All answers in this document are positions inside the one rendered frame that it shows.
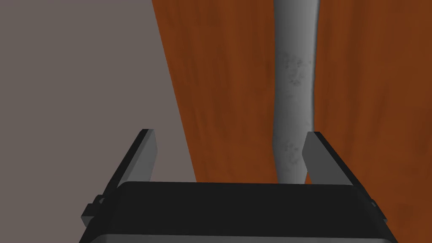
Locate grey bar handle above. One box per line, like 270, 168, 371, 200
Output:
272, 0, 321, 184

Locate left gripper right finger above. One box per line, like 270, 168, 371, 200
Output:
302, 131, 356, 186

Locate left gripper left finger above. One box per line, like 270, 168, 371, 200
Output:
105, 128, 158, 196

